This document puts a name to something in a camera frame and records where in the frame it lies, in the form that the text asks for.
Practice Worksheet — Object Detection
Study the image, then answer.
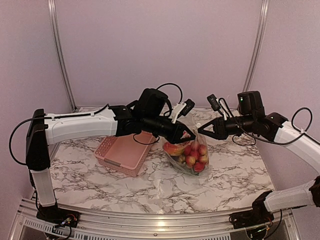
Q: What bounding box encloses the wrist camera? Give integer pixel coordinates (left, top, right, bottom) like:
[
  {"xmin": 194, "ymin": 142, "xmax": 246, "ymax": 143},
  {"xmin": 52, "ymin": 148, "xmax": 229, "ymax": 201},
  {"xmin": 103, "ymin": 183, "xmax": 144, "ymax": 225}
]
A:
[
  {"xmin": 171, "ymin": 99, "xmax": 195, "ymax": 124},
  {"xmin": 206, "ymin": 94, "xmax": 230, "ymax": 120}
]

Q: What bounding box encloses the pink perforated plastic basket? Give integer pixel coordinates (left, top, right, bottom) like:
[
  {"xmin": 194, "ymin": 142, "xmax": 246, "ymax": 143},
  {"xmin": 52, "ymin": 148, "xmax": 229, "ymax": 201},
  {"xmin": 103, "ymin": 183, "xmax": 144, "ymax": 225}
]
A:
[{"xmin": 94, "ymin": 132, "xmax": 156, "ymax": 177}]

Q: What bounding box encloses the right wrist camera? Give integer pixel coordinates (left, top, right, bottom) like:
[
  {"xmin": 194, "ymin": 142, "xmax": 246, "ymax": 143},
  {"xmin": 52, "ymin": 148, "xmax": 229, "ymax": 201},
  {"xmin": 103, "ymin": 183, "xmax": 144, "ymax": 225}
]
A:
[{"xmin": 206, "ymin": 94, "xmax": 230, "ymax": 120}]

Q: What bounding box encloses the aluminium corner post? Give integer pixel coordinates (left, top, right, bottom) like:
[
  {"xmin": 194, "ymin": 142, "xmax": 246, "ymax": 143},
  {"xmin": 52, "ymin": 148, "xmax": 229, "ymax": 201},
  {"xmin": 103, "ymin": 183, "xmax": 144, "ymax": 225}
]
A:
[
  {"xmin": 47, "ymin": 0, "xmax": 77, "ymax": 112},
  {"xmin": 242, "ymin": 0, "xmax": 270, "ymax": 92}
]

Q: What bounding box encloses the red cherry bunch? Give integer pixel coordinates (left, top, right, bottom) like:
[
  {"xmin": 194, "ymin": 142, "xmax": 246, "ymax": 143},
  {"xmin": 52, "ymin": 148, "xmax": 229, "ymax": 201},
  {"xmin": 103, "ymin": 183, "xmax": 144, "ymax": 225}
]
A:
[{"xmin": 183, "ymin": 141, "xmax": 209, "ymax": 174}]

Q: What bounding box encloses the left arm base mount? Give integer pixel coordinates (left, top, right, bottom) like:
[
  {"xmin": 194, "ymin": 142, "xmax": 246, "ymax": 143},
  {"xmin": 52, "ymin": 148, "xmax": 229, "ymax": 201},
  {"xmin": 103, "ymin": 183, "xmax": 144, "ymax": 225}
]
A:
[{"xmin": 36, "ymin": 206, "xmax": 80, "ymax": 228}]

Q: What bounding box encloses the right aluminium corner post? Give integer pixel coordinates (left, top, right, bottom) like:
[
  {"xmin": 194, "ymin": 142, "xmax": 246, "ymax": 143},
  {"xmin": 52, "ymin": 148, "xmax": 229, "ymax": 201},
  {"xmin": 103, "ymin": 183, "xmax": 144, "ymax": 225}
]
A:
[{"xmin": 242, "ymin": 0, "xmax": 270, "ymax": 92}]

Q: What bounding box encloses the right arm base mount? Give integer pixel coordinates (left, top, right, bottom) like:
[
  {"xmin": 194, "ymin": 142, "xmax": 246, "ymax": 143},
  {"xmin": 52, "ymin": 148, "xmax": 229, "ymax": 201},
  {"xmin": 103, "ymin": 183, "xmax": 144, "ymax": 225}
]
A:
[{"xmin": 228, "ymin": 209, "xmax": 275, "ymax": 229}]

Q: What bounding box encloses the clear zip top bag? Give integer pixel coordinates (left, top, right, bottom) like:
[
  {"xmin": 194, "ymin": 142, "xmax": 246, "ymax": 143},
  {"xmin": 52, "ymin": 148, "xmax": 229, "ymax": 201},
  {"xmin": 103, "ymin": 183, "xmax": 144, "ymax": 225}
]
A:
[{"xmin": 162, "ymin": 116, "xmax": 210, "ymax": 176}]

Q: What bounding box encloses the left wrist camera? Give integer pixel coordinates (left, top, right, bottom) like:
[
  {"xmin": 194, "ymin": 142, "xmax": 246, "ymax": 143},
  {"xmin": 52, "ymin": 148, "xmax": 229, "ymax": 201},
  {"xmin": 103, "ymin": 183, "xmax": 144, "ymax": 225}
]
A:
[{"xmin": 171, "ymin": 99, "xmax": 195, "ymax": 124}]

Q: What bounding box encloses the aluminium front frame rail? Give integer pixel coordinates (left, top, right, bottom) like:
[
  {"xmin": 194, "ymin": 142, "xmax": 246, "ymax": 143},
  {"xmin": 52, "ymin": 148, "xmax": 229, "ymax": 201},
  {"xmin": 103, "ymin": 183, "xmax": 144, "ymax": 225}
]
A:
[{"xmin": 8, "ymin": 198, "xmax": 301, "ymax": 240}]

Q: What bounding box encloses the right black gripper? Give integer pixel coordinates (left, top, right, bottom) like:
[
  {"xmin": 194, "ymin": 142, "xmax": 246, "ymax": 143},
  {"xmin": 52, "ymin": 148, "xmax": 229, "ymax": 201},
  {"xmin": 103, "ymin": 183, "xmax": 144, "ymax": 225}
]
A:
[{"xmin": 197, "ymin": 114, "xmax": 256, "ymax": 141}]

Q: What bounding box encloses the left aluminium corner post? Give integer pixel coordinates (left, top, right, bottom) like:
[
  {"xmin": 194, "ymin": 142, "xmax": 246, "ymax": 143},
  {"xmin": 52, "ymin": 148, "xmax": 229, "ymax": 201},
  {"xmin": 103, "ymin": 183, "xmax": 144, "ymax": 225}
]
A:
[{"xmin": 47, "ymin": 0, "xmax": 77, "ymax": 112}]

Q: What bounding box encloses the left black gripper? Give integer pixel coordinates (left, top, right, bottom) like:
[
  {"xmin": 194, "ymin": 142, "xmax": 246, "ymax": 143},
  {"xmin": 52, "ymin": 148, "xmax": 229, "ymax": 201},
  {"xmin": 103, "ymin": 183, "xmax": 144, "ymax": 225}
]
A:
[{"xmin": 142, "ymin": 112, "xmax": 196, "ymax": 144}]

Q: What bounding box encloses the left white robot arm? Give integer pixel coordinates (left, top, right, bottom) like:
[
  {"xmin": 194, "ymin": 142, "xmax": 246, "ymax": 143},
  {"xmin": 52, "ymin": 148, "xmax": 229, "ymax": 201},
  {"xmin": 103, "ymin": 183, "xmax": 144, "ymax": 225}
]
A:
[{"xmin": 25, "ymin": 88, "xmax": 196, "ymax": 223}]

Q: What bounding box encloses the purple toy eggplant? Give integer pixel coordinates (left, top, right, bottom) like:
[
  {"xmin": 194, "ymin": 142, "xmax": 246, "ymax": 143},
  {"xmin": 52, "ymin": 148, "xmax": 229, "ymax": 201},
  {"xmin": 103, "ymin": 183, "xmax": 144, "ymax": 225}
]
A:
[{"xmin": 172, "ymin": 154, "xmax": 193, "ymax": 169}]

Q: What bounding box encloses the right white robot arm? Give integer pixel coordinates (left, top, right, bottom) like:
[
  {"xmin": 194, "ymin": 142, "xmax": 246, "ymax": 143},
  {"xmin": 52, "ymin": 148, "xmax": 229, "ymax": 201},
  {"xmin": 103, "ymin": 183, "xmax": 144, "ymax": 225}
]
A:
[{"xmin": 198, "ymin": 91, "xmax": 320, "ymax": 224}]

